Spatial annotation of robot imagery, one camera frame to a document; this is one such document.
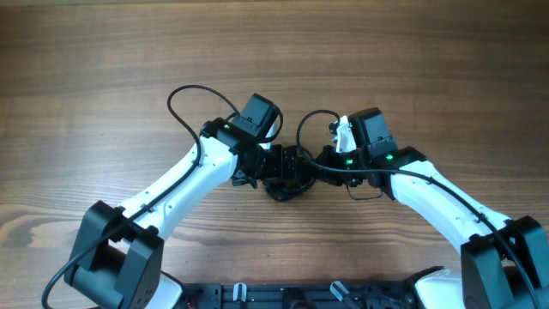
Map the thick black USB cable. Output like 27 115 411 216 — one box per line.
263 145 318 203

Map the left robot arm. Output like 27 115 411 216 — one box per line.
62 94 284 308

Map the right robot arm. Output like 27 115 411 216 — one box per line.
317 108 548 308

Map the right camera black cable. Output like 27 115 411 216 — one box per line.
295 109 542 309

